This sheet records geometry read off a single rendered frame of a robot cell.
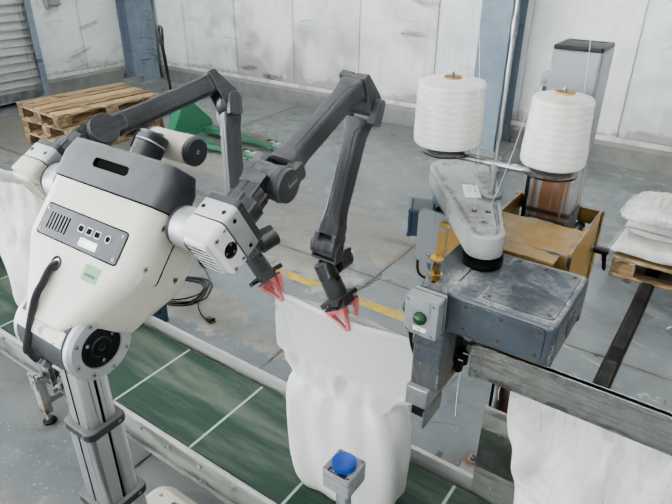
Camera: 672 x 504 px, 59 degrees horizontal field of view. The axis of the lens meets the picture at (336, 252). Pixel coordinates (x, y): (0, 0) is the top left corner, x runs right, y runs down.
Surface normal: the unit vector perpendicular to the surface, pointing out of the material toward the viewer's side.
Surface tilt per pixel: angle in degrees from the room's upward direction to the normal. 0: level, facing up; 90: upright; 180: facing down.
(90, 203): 50
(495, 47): 90
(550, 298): 0
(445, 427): 0
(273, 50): 90
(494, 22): 90
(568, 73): 90
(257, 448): 0
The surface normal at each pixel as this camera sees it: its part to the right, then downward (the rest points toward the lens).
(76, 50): 0.82, 0.30
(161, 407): 0.00, -0.88
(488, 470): -0.57, 0.38
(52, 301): -0.44, -0.27
